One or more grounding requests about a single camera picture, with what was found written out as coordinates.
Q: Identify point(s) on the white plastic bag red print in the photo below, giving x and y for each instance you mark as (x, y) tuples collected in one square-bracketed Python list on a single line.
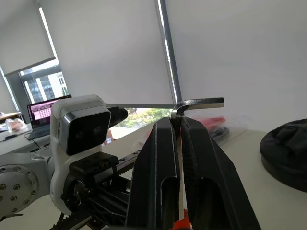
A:
[(15, 124)]

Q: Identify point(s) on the black pen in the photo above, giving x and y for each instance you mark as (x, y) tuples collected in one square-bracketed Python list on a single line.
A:
[(10, 137)]

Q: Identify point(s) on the narrow white roller blind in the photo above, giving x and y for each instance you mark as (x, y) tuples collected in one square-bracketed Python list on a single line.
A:
[(21, 36)]

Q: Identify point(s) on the open black laptop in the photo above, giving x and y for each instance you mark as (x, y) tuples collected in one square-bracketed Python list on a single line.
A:
[(40, 113)]

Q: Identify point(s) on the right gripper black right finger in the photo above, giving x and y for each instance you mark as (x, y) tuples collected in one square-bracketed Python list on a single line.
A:
[(211, 177)]

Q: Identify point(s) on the small cardboard box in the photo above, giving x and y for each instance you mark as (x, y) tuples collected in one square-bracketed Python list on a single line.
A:
[(109, 139)]

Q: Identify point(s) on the silver L-shaped hex key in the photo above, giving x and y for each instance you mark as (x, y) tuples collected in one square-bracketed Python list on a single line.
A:
[(199, 103)]

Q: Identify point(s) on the black round fabric bag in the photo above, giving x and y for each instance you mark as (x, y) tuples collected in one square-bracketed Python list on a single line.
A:
[(285, 153)]

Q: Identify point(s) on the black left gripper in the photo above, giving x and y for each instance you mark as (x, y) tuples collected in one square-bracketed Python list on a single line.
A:
[(105, 191)]

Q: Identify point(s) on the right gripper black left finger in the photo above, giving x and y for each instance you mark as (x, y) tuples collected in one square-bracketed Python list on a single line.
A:
[(151, 172)]

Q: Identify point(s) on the wide white roller blind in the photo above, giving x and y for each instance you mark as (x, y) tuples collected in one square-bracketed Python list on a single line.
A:
[(108, 48), (239, 48)]

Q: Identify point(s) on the white robot camera head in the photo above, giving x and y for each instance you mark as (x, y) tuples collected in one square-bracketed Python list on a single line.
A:
[(82, 105)]

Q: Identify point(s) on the grey window frame post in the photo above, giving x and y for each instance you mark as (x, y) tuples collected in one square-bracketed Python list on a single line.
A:
[(170, 52)]

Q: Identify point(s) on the red tools in clear bag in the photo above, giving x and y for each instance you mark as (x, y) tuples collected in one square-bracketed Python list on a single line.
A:
[(213, 121)]

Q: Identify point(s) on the orange hex key holder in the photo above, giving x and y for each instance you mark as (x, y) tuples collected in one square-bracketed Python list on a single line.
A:
[(182, 223)]

